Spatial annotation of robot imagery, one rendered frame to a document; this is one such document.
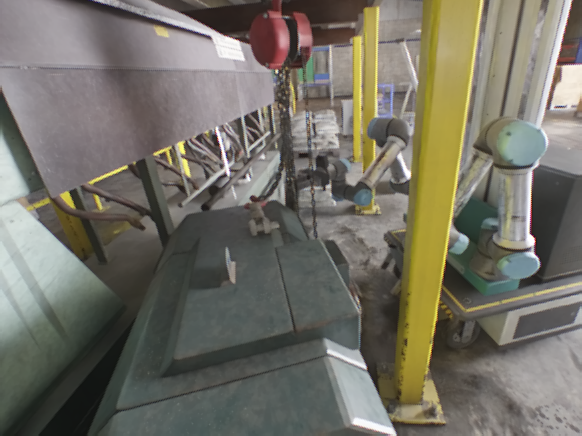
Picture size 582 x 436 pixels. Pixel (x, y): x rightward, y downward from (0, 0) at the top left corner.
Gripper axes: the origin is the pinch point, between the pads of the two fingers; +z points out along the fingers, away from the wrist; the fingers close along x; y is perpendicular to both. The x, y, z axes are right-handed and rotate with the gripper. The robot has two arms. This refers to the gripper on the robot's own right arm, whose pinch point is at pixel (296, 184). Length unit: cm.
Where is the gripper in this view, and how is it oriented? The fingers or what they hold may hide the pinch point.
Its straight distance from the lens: 111.5
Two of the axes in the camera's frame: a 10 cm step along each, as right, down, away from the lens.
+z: -7.4, 3.0, -6.0
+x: -6.7, -2.4, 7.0
